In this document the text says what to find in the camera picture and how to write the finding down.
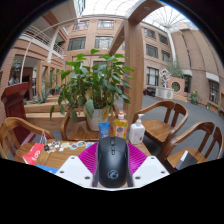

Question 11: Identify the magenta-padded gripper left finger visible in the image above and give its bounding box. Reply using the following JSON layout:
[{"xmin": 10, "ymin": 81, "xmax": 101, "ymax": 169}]
[{"xmin": 54, "ymin": 142, "xmax": 101, "ymax": 188}]

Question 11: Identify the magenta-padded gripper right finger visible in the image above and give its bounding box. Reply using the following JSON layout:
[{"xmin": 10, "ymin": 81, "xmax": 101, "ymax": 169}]
[{"xmin": 127, "ymin": 142, "xmax": 170, "ymax": 188}]

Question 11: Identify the black computer mouse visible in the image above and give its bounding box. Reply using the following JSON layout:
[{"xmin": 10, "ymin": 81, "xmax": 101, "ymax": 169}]
[{"xmin": 96, "ymin": 135, "xmax": 130, "ymax": 189}]

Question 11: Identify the blue cartoon mouse pad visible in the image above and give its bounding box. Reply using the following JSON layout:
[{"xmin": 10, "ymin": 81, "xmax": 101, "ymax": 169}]
[{"xmin": 35, "ymin": 164, "xmax": 59, "ymax": 175}]

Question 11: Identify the black box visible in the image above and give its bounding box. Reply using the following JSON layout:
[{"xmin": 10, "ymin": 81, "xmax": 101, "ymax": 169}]
[{"xmin": 175, "ymin": 149, "xmax": 199, "ymax": 171}]

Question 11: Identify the wooden armchair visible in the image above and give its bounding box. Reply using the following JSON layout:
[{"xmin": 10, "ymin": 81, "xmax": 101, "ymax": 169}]
[
  {"xmin": 133, "ymin": 100, "xmax": 190, "ymax": 158},
  {"xmin": 59, "ymin": 106, "xmax": 121, "ymax": 141},
  {"xmin": 0, "ymin": 116, "xmax": 56, "ymax": 160},
  {"xmin": 163, "ymin": 121, "xmax": 224, "ymax": 173}
]

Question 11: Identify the white pump bottle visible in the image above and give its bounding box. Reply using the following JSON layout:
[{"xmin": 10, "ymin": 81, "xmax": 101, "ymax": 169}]
[{"xmin": 128, "ymin": 113, "xmax": 146, "ymax": 145}]

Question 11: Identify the red shopping bag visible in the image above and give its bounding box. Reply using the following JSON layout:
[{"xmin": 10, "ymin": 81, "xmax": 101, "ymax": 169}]
[{"xmin": 22, "ymin": 131, "xmax": 49, "ymax": 166}]

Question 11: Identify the blue squeeze tube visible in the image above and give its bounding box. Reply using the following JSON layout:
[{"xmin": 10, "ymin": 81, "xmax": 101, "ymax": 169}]
[{"xmin": 98, "ymin": 121, "xmax": 111, "ymax": 139}]

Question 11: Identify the orange dish soap bottle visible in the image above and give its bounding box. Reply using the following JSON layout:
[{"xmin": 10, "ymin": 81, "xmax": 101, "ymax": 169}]
[{"xmin": 112, "ymin": 111, "xmax": 129, "ymax": 140}]

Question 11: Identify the spiky green agave plant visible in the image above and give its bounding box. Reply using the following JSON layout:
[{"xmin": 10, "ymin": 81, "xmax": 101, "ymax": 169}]
[{"xmin": 31, "ymin": 89, "xmax": 52, "ymax": 105}]

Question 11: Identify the dark red wooden podium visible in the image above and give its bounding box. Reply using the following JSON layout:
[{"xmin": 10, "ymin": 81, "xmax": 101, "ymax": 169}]
[{"xmin": 0, "ymin": 82, "xmax": 31, "ymax": 144}]

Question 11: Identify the green plant in white pot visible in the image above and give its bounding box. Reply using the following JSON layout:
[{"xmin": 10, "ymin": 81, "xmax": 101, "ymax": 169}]
[{"xmin": 49, "ymin": 48, "xmax": 136, "ymax": 132}]

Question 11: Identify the white sculpture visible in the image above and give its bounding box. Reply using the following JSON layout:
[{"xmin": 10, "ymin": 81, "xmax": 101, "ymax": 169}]
[{"xmin": 159, "ymin": 68, "xmax": 173, "ymax": 90}]

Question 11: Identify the dark bust statue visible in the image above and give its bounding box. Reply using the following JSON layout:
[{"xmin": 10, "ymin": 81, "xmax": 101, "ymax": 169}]
[{"xmin": 8, "ymin": 61, "xmax": 23, "ymax": 86}]

